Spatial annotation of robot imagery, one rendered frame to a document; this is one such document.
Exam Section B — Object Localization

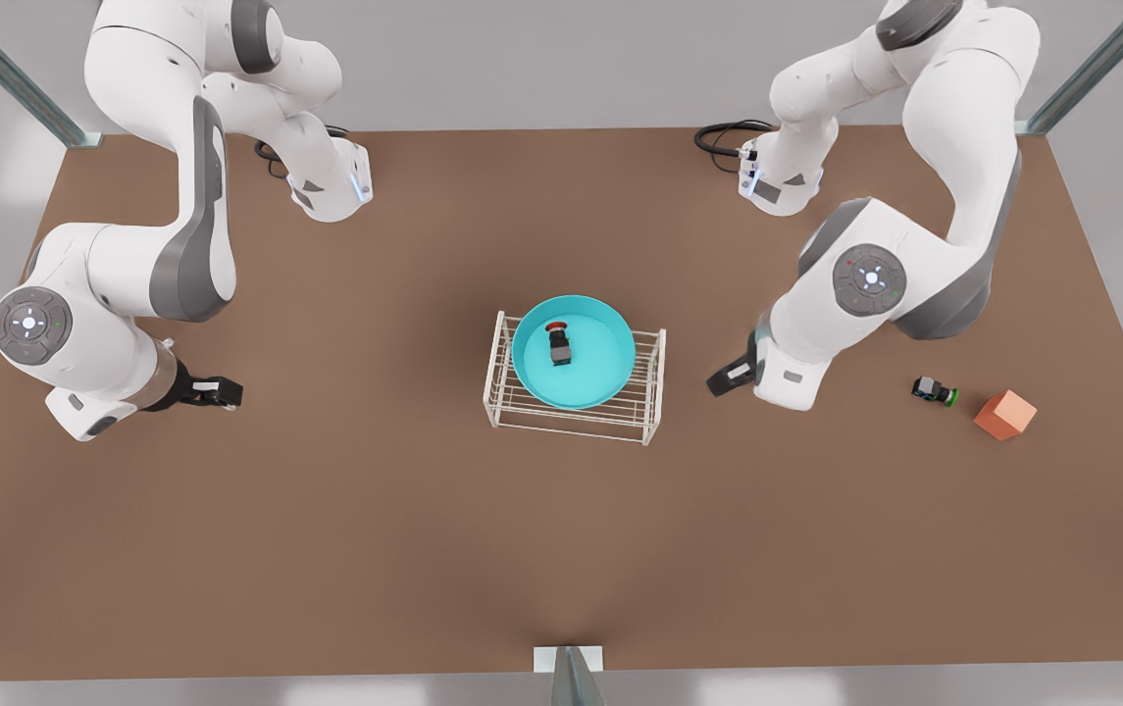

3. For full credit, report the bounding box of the teal round plate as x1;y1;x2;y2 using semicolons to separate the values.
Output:
511;296;638;411

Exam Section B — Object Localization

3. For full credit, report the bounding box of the orange cube block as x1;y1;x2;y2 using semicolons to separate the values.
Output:
973;389;1039;442

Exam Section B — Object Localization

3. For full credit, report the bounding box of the white wire shelf rack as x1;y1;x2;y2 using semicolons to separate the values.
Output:
483;310;668;447

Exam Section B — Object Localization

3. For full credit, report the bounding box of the green button switch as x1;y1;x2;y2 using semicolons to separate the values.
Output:
910;375;960;409

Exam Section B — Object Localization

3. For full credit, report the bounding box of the black cable loop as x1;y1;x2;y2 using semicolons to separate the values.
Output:
254;126;350;180
694;120;776;177

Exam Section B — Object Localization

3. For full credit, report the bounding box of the silver frame post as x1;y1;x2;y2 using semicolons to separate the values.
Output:
533;645;605;706
1015;0;1123;136
0;0;103;149

